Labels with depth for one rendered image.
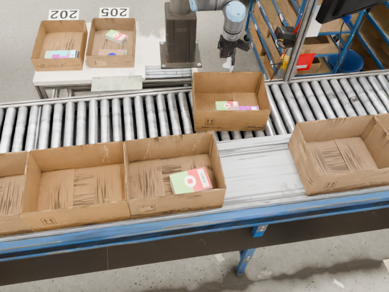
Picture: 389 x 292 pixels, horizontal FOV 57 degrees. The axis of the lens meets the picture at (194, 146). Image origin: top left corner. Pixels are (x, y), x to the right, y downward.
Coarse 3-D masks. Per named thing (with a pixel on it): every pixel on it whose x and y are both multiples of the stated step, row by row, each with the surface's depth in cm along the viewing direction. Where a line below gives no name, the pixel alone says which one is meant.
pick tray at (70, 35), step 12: (48, 24) 235; (60, 24) 236; (72, 24) 237; (84, 24) 232; (36, 36) 222; (48, 36) 237; (60, 36) 237; (72, 36) 238; (84, 36) 229; (36, 48) 221; (48, 48) 230; (60, 48) 230; (72, 48) 231; (84, 48) 228; (36, 60) 211; (48, 60) 212; (60, 60) 213; (72, 60) 214
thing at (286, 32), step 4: (276, 28) 199; (280, 28) 198; (284, 28) 198; (288, 28) 198; (292, 28) 199; (276, 32) 199; (280, 32) 196; (284, 32) 196; (288, 32) 197; (292, 32) 197; (296, 32) 198; (276, 36) 199; (280, 36) 198; (284, 36) 198; (288, 36) 198; (292, 36) 199; (284, 40) 203; (288, 40) 202; (284, 44) 204
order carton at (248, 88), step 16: (208, 80) 204; (224, 80) 205; (240, 80) 206; (256, 80) 206; (192, 96) 208; (208, 96) 210; (224, 96) 212; (240, 96) 211; (256, 96) 212; (208, 112) 183; (224, 112) 184; (240, 112) 184; (256, 112) 185; (208, 128) 194; (224, 128) 194; (240, 128) 195; (256, 128) 196
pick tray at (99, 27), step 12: (96, 24) 240; (108, 24) 241; (120, 24) 241; (132, 24) 242; (96, 36) 239; (132, 36) 241; (96, 48) 232; (108, 48) 233; (120, 48) 233; (132, 48) 234; (96, 60) 217; (108, 60) 218; (120, 60) 218; (132, 60) 219
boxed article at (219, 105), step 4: (216, 104) 202; (220, 104) 203; (224, 104) 203; (228, 104) 203; (232, 104) 203; (236, 104) 203; (216, 108) 201; (220, 108) 201; (224, 108) 201; (228, 108) 201
